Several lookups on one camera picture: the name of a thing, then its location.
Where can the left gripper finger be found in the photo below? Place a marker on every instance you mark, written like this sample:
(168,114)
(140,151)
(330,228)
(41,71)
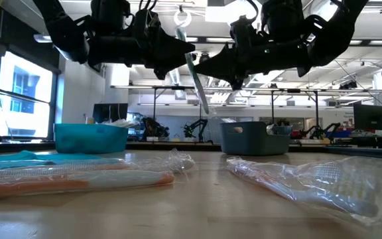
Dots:
(167,63)
(171,44)

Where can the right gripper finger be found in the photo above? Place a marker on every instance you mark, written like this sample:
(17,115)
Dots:
(224,63)
(237,81)

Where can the green toothbrush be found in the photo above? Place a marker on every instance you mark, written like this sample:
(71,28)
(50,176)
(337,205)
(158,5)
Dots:
(118,123)
(197,83)

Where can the blue bin lid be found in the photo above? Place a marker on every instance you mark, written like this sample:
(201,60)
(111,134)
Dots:
(28,156)

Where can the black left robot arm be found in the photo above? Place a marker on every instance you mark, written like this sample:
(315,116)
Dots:
(65,30)

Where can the black background robot arm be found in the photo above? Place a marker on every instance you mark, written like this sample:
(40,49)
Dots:
(152,127)
(196,127)
(320,131)

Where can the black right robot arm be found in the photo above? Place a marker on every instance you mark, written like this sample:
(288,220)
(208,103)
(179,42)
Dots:
(333,33)

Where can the black monitor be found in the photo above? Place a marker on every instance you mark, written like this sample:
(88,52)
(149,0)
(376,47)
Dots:
(109,113)
(370,116)

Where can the turquoise plastic bin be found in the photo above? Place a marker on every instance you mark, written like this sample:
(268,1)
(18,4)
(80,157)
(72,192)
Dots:
(91,139)

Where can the blue background box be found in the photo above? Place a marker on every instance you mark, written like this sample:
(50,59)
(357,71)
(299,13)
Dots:
(342,133)

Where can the long background workbench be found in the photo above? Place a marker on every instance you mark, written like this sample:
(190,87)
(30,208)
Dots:
(360,142)

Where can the black overhead camera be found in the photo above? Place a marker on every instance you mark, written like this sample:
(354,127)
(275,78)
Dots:
(205,58)

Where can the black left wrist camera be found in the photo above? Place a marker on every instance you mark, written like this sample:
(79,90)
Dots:
(147,23)

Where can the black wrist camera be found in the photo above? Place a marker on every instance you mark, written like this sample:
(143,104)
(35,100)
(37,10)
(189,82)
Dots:
(147,23)
(244,31)

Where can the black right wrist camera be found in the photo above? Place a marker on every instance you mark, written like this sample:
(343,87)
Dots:
(244,31)

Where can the black hanging camera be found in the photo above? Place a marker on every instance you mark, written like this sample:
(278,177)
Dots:
(348,85)

